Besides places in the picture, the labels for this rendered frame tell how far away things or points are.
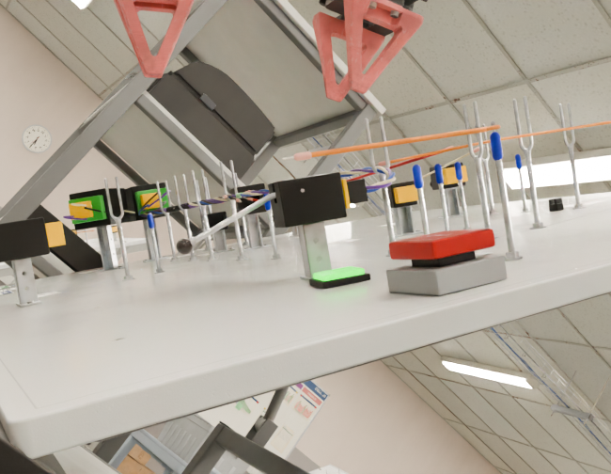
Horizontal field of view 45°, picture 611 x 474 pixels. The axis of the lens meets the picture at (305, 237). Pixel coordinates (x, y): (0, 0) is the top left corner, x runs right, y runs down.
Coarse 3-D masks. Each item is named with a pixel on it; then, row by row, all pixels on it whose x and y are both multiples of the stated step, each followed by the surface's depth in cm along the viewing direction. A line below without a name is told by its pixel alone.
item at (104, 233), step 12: (84, 192) 128; (96, 192) 127; (120, 192) 134; (108, 216) 127; (84, 228) 128; (96, 228) 131; (108, 228) 132; (108, 240) 131; (108, 252) 133; (108, 264) 133
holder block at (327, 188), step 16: (320, 176) 63; (336, 176) 64; (272, 192) 65; (288, 192) 63; (304, 192) 63; (320, 192) 63; (336, 192) 64; (272, 208) 66; (288, 208) 63; (304, 208) 63; (320, 208) 63; (336, 208) 64; (288, 224) 63; (304, 224) 63
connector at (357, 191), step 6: (360, 180) 65; (348, 186) 65; (354, 186) 65; (360, 186) 65; (348, 192) 65; (354, 192) 65; (360, 192) 65; (366, 192) 65; (354, 198) 65; (360, 198) 65; (366, 198) 65
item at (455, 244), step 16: (400, 240) 49; (416, 240) 47; (432, 240) 46; (448, 240) 46; (464, 240) 46; (480, 240) 47; (400, 256) 48; (416, 256) 47; (432, 256) 45; (448, 256) 46; (464, 256) 48
